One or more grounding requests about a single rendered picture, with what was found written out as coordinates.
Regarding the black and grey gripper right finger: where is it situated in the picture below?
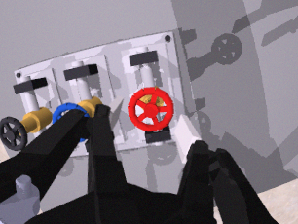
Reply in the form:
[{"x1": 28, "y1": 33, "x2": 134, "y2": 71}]
[{"x1": 174, "y1": 114, "x2": 279, "y2": 224}]

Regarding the grey metal mounting plate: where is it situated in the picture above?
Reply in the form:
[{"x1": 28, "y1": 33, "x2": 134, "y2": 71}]
[{"x1": 14, "y1": 31, "x2": 185, "y2": 151}]

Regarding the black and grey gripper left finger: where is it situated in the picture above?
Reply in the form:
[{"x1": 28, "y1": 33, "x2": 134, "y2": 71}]
[{"x1": 0, "y1": 96, "x2": 140, "y2": 224}]

